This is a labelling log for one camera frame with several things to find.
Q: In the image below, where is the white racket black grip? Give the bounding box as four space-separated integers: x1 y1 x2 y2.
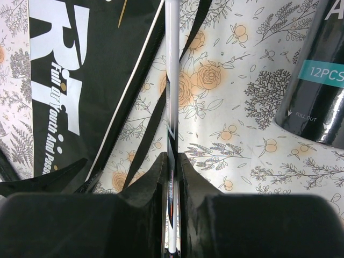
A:
0 150 20 182

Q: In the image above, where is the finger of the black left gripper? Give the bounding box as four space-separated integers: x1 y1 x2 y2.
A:
1 158 88 196

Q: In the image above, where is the floral table mat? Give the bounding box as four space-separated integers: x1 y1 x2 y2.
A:
1 1 343 219

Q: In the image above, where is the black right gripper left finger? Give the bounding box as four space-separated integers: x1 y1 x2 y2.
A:
1 152 167 257

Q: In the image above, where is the black shuttlecock tube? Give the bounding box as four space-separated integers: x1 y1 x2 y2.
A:
274 0 343 149

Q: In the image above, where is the black sport racket cover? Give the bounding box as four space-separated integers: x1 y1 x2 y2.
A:
26 0 207 194

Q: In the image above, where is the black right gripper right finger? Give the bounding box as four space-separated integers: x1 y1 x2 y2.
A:
178 153 343 257

